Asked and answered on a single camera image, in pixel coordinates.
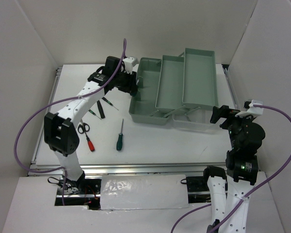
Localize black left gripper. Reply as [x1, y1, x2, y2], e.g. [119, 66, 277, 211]
[113, 68, 138, 94]

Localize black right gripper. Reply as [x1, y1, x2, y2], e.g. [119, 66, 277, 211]
[210, 103, 255, 149]

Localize small green precision screwdriver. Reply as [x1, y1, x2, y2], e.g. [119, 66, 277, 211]
[102, 97, 119, 111]

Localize black handled scissors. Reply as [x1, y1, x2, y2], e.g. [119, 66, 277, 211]
[77, 120, 90, 134]

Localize large green handled screwdriver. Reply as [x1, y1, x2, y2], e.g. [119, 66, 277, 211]
[116, 119, 124, 151]

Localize red handled screwdriver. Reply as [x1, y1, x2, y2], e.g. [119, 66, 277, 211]
[85, 133, 95, 152]

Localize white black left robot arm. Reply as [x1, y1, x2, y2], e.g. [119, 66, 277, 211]
[44, 56, 138, 194]

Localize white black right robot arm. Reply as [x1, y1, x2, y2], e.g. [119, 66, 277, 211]
[201, 101, 265, 233]

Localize green cantilever toolbox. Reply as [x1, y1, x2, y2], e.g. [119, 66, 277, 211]
[129, 48, 218, 125]

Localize white foil cover sheet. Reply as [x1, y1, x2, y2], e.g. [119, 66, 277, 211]
[100, 175, 189, 210]

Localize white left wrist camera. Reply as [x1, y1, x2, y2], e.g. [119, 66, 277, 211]
[123, 56, 138, 73]

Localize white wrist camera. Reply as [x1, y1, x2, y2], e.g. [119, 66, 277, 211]
[235, 100, 264, 118]
[123, 56, 138, 73]

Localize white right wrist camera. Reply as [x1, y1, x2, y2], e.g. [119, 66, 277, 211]
[235, 100, 264, 118]

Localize small hammer black handle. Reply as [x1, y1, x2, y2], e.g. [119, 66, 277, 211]
[97, 100, 105, 119]

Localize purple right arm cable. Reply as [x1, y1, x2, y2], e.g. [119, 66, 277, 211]
[171, 103, 291, 233]

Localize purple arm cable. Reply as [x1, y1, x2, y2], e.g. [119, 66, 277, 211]
[171, 103, 291, 233]
[13, 38, 127, 206]

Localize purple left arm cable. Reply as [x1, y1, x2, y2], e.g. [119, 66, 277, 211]
[13, 38, 127, 206]

